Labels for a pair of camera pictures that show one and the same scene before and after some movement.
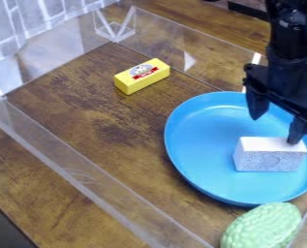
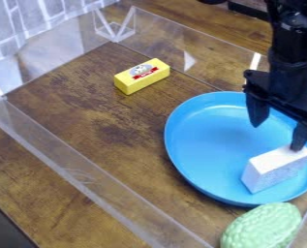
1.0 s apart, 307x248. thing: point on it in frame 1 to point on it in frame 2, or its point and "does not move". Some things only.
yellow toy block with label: x=135 y=78 does not move
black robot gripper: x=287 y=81 does not move
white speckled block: x=268 y=154 to x=275 y=169
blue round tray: x=200 y=138 does not move
